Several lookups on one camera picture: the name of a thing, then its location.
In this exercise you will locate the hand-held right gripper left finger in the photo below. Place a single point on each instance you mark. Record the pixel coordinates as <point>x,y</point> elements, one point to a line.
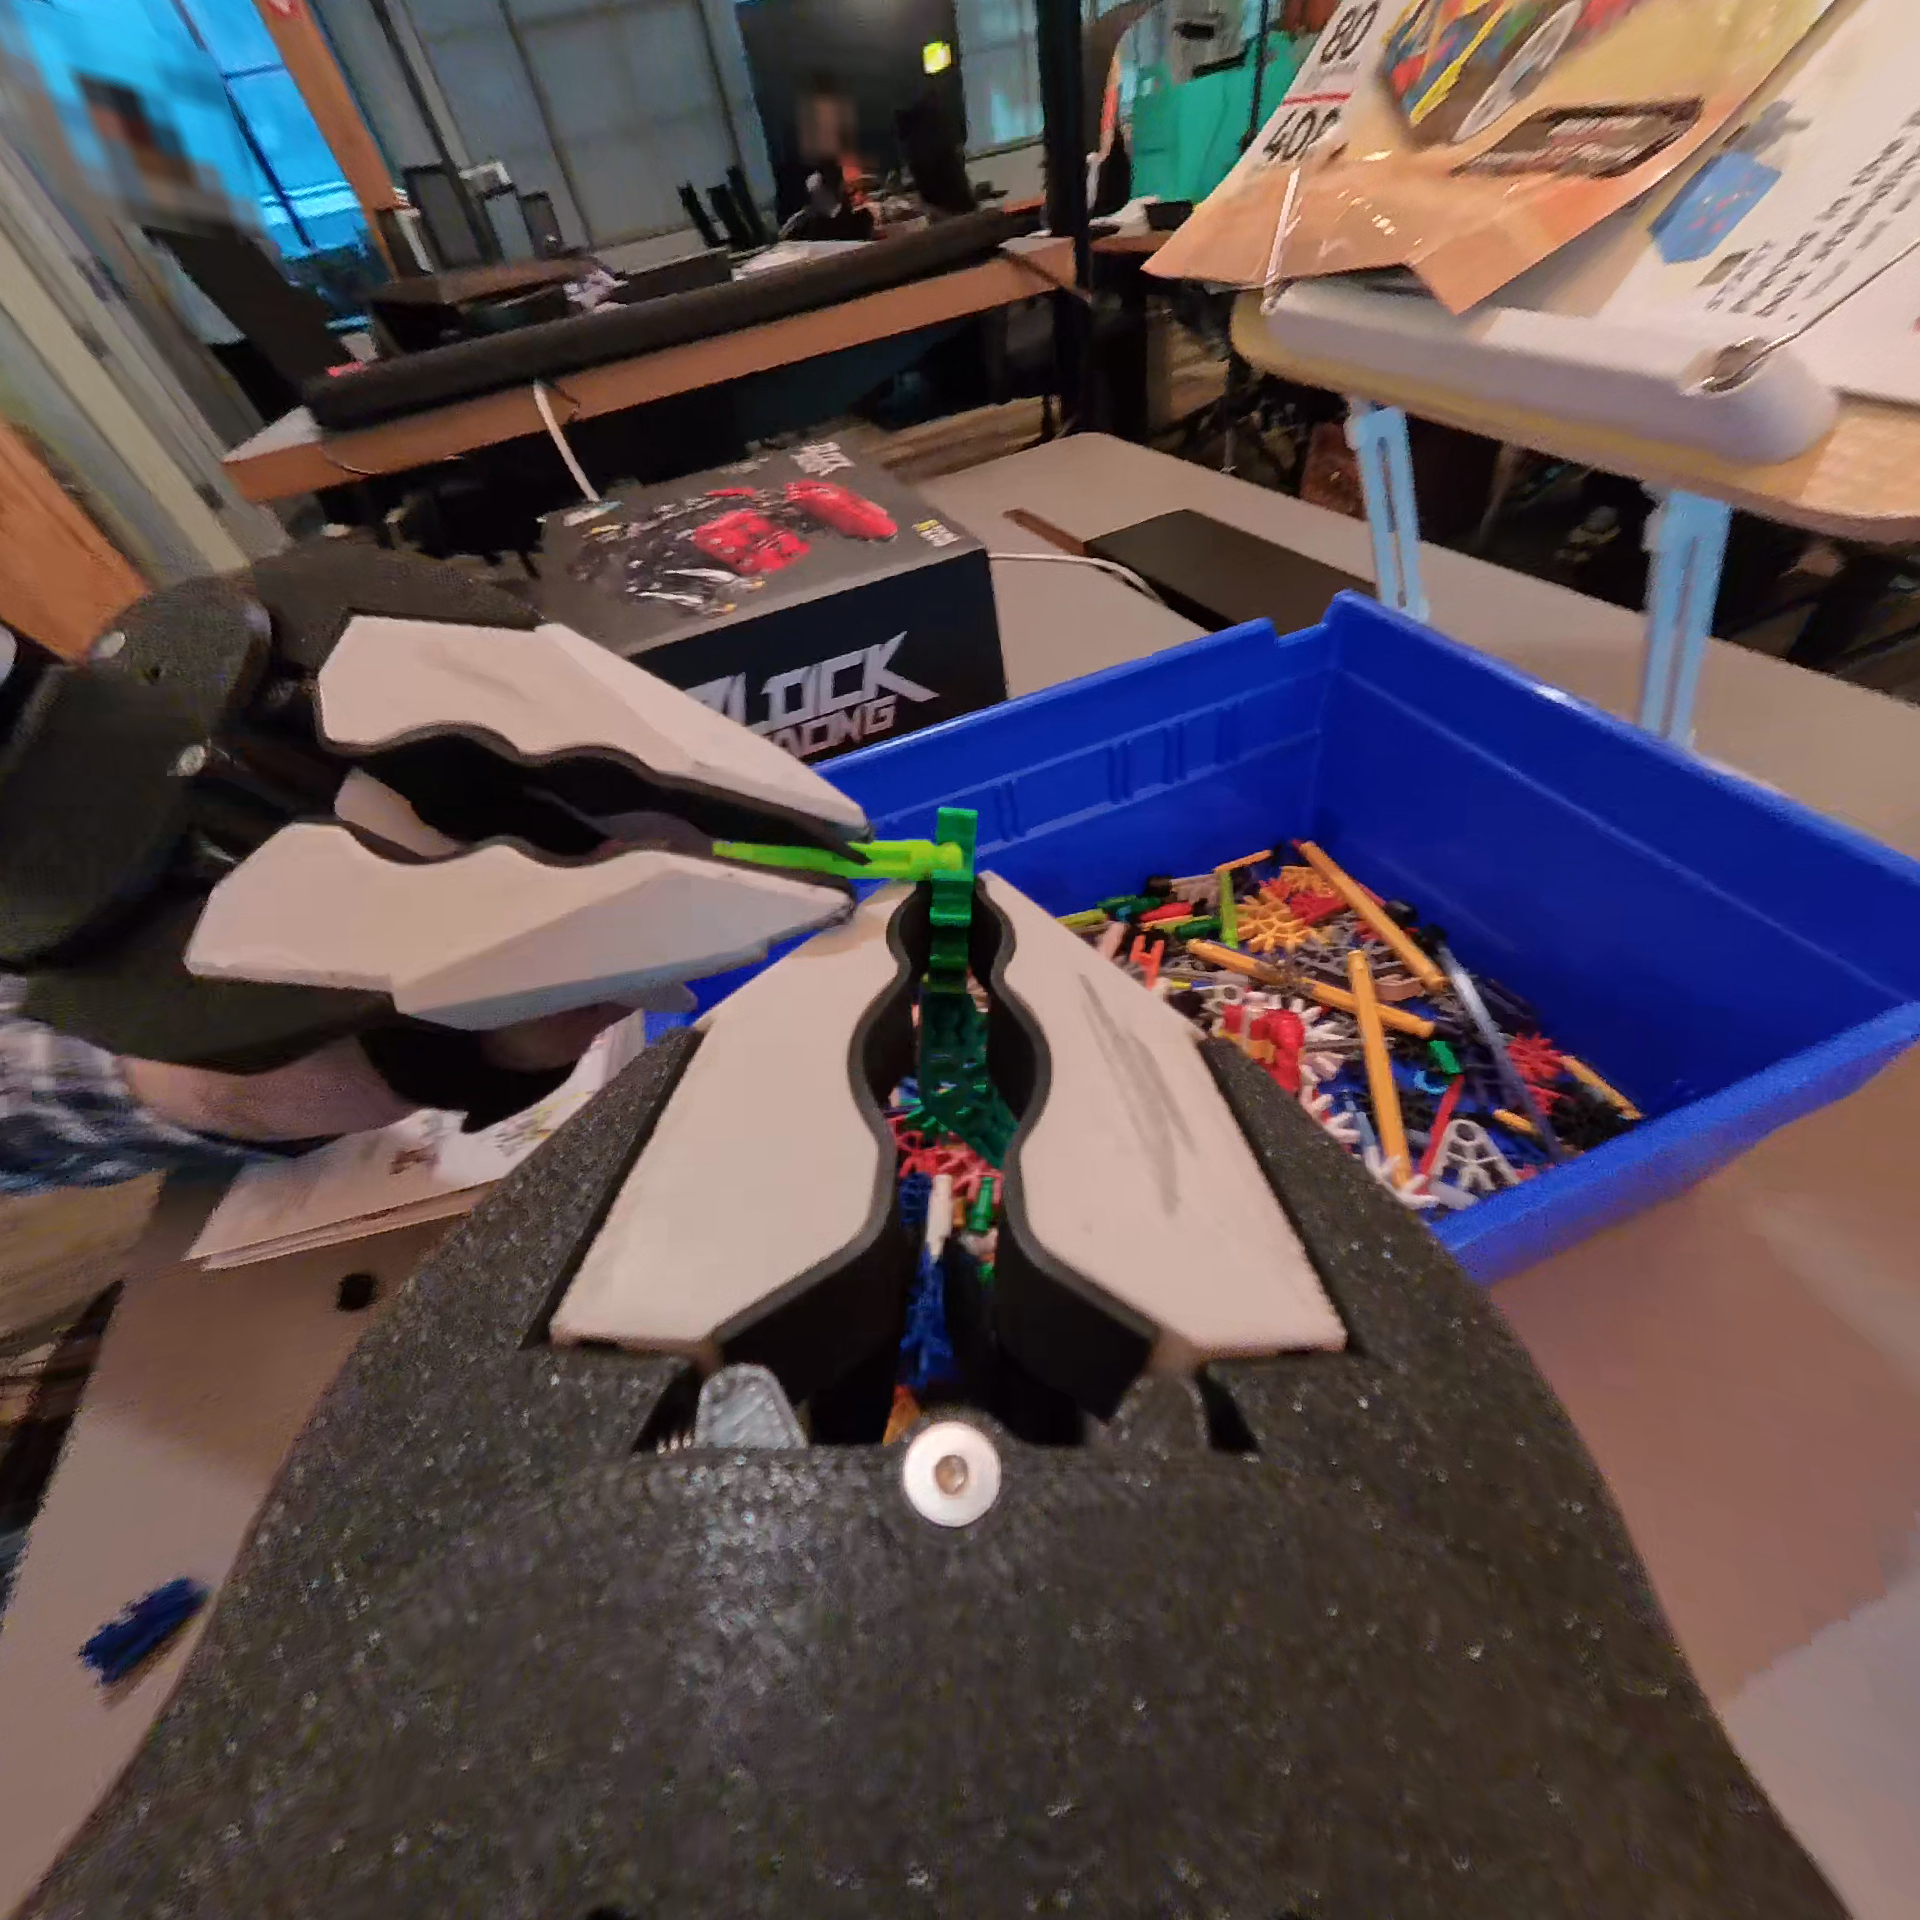
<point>737,1171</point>

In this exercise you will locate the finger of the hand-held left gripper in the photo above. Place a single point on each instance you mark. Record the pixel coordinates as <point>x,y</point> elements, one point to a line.
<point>571,707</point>
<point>510,931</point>

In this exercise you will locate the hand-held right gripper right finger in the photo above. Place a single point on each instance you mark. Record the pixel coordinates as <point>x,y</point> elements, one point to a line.
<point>1171,1171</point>

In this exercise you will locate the dark green toy connector piece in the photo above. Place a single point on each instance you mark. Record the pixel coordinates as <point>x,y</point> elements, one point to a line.
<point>960,1037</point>

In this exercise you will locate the green toy rod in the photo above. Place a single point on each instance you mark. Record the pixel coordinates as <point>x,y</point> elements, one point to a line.
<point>812,861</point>

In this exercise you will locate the person's left forearm plaid sleeve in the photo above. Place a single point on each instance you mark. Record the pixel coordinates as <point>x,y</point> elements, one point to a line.
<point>60,1111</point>

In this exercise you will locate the person's left hand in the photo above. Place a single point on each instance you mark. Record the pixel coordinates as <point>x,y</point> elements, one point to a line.
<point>391,1086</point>

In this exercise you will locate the pile of colourful toy pieces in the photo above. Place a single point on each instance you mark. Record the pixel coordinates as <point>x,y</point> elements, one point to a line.
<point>1351,1021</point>

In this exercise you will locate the black box with red print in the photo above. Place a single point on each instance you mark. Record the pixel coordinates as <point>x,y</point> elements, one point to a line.
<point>812,676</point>

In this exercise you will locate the wooden office desk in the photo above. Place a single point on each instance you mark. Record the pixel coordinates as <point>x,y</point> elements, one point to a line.
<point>602,406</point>

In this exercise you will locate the paper sheet on table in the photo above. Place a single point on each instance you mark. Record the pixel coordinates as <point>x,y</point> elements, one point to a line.
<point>362,1200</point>

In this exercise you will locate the small black toy piece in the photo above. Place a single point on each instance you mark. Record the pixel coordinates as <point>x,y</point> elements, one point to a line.
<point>356,1295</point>

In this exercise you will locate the blue plastic bin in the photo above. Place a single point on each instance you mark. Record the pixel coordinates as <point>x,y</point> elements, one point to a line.
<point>1681,902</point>

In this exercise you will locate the black flat tablet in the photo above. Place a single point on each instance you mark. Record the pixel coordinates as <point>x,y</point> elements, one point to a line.
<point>1230,573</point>

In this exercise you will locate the black computer monitor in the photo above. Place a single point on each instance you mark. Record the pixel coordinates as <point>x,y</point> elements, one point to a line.
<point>766,60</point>

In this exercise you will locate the black metal pole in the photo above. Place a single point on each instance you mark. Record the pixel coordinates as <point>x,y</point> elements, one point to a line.
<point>1064,212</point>

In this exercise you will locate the small blue toy piece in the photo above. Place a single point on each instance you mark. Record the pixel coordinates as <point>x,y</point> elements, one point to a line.
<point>142,1631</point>

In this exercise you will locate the tilted board stand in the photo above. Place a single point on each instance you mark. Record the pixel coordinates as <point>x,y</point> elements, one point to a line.
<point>1500,375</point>

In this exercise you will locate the colourful toy package bag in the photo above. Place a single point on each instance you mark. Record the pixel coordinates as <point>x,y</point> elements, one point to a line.
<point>1410,212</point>

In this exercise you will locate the white instruction sheet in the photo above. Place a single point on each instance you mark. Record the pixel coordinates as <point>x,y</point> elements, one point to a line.
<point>1844,212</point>

